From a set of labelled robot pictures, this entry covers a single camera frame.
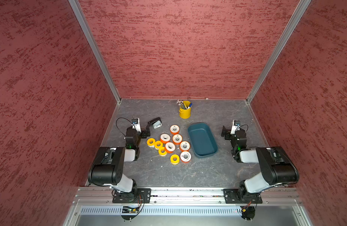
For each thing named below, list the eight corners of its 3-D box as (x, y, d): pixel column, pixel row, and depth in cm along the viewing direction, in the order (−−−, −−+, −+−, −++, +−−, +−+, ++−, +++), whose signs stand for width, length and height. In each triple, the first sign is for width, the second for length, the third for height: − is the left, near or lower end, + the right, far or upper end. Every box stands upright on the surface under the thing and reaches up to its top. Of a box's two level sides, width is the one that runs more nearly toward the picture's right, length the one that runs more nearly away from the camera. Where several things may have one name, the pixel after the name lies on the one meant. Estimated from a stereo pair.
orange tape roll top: (169, 134, 101) (169, 132, 99) (170, 126, 105) (170, 124, 104) (179, 134, 101) (179, 132, 99) (179, 126, 106) (179, 124, 104)
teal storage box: (189, 158, 90) (190, 155, 85) (188, 126, 106) (188, 122, 101) (216, 159, 90) (219, 155, 85) (211, 127, 106) (212, 122, 101)
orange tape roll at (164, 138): (160, 144, 95) (159, 141, 93) (161, 135, 100) (160, 133, 97) (170, 144, 95) (169, 141, 93) (170, 135, 100) (170, 133, 97)
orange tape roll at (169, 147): (163, 150, 92) (163, 148, 90) (168, 142, 96) (167, 140, 94) (171, 154, 90) (171, 152, 88) (176, 146, 94) (176, 144, 92)
